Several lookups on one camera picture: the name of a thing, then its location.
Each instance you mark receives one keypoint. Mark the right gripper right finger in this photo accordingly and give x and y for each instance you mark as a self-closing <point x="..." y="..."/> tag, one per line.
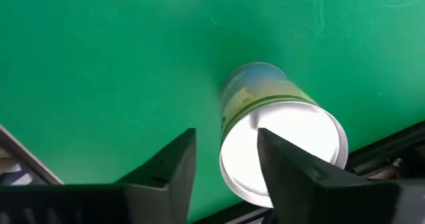
<point x="305" y="190"/>

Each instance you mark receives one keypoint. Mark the silver can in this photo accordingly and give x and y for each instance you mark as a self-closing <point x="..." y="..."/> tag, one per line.
<point x="265" y="87"/>

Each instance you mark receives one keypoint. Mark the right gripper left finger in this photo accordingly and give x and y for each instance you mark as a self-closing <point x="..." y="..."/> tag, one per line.
<point x="166" y="184"/>

